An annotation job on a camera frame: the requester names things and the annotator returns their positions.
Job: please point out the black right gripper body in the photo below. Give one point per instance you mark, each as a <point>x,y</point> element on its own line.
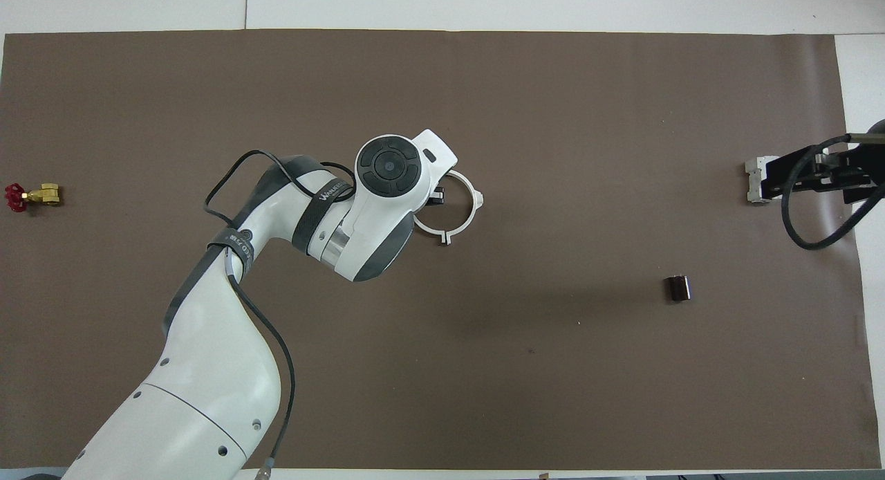
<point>847,169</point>

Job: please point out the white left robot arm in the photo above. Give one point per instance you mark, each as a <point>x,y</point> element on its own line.
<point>207,397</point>

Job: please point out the grey circuit breaker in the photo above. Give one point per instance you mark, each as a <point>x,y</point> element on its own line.
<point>752,182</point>

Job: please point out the dark brown small cylinder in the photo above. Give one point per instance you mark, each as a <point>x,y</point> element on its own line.
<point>678,288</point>

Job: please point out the brown paper table mat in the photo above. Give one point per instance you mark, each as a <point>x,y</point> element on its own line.
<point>484,362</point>

